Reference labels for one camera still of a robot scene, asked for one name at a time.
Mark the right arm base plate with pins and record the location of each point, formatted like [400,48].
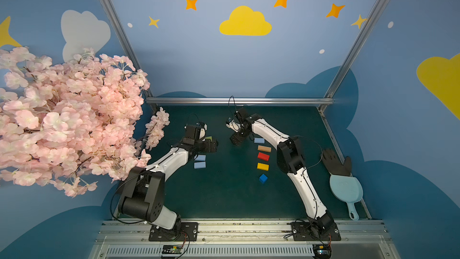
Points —
[304,231]

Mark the aluminium back frame bar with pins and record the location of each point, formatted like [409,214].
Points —
[241,101]

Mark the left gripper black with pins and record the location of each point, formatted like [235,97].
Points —
[208,144]

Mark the black rubber glove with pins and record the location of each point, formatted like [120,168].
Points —
[333,164]

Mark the natural wood block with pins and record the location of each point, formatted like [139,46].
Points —
[264,149]

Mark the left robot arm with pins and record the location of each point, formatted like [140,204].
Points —
[143,192]

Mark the red rectangular block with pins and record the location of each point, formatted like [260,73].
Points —
[263,156]

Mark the right controller board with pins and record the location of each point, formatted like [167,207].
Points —
[322,252]

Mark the controller board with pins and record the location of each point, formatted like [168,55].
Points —
[322,252]
[171,250]

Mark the aluminium front rail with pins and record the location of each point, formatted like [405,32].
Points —
[244,239]

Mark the light blue block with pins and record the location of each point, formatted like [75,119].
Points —
[200,165]
[259,140]
[200,158]

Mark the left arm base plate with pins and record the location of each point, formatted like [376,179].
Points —
[181,231]

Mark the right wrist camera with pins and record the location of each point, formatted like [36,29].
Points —
[233,125]

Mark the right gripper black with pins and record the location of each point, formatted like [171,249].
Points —
[236,137]

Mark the pink cherry blossom tree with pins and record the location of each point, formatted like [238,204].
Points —
[62,122]

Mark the blue cube block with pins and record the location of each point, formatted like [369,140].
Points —
[263,178]

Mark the yellow rectangular block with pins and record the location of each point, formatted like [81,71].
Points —
[262,166]

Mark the left controller board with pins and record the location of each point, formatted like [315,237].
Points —
[171,250]

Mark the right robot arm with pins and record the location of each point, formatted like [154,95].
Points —
[290,160]

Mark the light blue dustpan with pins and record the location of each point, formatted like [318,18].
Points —
[349,190]

